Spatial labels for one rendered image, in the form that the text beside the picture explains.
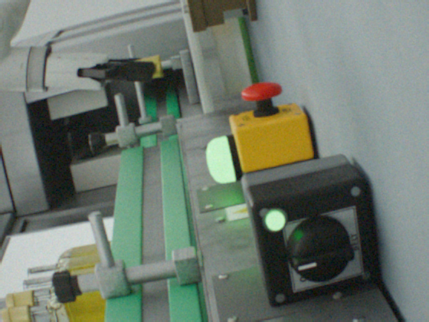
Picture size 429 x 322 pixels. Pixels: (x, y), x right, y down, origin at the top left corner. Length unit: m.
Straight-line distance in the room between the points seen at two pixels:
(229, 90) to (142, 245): 0.52
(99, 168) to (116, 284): 1.60
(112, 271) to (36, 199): 1.51
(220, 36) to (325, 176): 0.76
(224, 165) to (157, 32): 1.29
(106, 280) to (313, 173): 0.22
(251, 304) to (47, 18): 4.38
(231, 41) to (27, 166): 0.98
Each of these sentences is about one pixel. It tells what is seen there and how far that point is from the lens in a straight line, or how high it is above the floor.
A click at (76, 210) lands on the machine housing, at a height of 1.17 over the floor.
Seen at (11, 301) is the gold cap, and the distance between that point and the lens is 1.27.
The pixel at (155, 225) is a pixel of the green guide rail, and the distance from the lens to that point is 1.02.
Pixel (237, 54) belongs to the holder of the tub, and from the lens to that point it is 1.43.
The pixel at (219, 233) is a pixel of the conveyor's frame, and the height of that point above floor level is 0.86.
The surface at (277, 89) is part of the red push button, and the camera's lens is 0.96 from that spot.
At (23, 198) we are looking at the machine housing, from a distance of 2.33.
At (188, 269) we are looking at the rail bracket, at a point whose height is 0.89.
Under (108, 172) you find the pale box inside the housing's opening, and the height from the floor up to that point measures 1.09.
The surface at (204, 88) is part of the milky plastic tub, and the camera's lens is 1.43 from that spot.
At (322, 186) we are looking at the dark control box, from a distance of 0.67.
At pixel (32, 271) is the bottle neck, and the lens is 1.37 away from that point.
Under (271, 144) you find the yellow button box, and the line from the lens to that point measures 0.95.
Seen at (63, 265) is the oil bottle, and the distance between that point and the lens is 1.31.
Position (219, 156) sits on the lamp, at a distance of 0.96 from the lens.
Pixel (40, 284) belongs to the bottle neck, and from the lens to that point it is 1.31.
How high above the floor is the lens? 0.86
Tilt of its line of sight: 1 degrees down
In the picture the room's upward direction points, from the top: 102 degrees counter-clockwise
